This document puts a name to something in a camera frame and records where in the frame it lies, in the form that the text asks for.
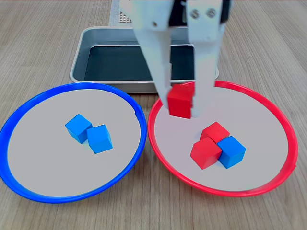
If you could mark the pale perforated base plate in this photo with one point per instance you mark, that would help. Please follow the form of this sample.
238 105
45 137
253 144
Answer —
124 19

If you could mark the red-rimmed white plate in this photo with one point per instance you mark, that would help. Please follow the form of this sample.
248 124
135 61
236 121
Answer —
259 119

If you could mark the black mat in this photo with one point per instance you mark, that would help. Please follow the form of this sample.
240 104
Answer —
115 64

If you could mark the red cube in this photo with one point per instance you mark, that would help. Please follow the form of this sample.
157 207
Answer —
215 130
205 152
180 103

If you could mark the steel tray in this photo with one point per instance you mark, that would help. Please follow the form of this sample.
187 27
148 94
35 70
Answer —
81 60

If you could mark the blue cube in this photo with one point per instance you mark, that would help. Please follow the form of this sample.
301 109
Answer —
231 151
78 128
99 139

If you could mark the blue-rimmed white plate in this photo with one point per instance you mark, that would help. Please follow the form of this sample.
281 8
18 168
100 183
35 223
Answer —
48 167

